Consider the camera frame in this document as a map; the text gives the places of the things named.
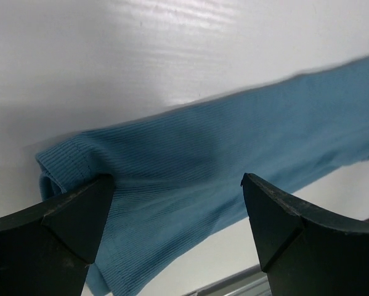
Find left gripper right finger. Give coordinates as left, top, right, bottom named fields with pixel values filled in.
left=241, top=174, right=369, bottom=295

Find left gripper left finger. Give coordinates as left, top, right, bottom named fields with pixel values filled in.
left=0, top=175, right=114, bottom=295

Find teal tank top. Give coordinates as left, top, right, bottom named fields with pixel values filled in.
left=36, top=57, right=369, bottom=295

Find aluminium mounting rail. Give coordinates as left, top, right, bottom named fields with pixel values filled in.
left=187, top=265, right=272, bottom=296

